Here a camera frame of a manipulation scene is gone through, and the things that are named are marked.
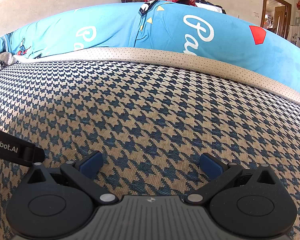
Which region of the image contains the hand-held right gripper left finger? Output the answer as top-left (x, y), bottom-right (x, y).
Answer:
top-left (27, 152), bottom-right (118, 205)

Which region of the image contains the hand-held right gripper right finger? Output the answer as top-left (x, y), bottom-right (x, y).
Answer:
top-left (184, 152), bottom-right (275, 205)

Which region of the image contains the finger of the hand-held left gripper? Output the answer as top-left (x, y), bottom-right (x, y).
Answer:
top-left (23, 145), bottom-right (45, 167)

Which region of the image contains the houndstooth sofa seat mat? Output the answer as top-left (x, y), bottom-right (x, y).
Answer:
top-left (0, 60), bottom-right (300, 240)

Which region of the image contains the white printed hanging cloth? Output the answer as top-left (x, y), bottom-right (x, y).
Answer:
top-left (289, 25), bottom-right (300, 40)

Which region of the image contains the white tablecloth table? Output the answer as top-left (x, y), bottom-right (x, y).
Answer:
top-left (196, 1), bottom-right (228, 14)

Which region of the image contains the black white striped cloth tag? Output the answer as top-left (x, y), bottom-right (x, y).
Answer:
top-left (139, 1), bottom-right (156, 14)

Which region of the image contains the wooden door frame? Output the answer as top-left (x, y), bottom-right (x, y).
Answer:
top-left (263, 0), bottom-right (292, 39)

